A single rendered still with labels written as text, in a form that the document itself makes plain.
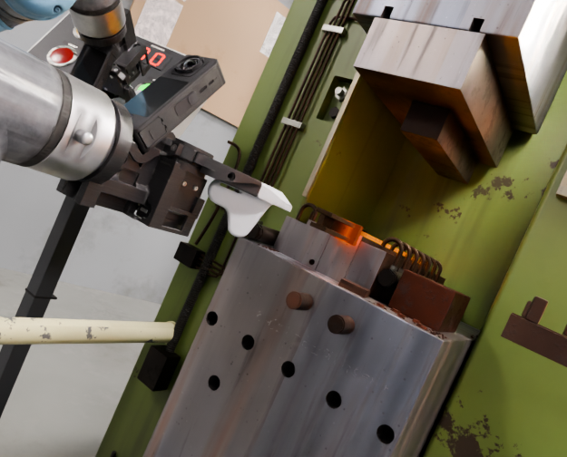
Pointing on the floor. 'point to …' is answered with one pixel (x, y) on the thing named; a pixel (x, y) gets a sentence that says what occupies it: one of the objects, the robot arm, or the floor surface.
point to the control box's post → (15, 353)
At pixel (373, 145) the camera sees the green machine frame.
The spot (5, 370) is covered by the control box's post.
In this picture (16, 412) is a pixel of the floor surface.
